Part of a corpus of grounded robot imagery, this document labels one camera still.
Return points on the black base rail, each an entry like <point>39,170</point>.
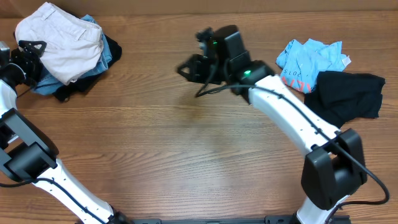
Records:
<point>211,221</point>

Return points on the folded light blue jeans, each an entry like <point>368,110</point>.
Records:
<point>48,84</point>

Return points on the beige khaki shorts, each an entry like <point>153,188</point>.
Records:
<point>74,46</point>

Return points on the folded black garment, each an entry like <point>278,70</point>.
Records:
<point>85,84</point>

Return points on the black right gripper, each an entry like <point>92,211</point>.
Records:
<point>198,70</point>

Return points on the crumpled black t-shirt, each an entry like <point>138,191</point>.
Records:
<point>340,97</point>

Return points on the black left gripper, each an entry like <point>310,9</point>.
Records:
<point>29,62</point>

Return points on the crumpled light blue t-shirt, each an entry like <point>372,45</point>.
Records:
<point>301,63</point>

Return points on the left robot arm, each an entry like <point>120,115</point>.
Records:
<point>28,156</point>

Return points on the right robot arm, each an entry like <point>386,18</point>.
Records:
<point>333,160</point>

